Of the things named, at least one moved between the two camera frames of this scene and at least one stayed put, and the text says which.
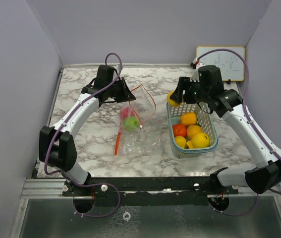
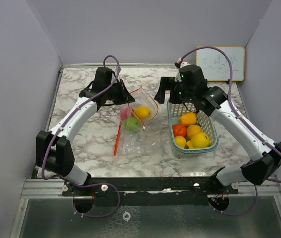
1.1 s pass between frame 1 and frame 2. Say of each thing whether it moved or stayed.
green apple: stayed
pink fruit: stayed
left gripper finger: stayed
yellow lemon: moved
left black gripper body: stayed
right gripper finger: moved
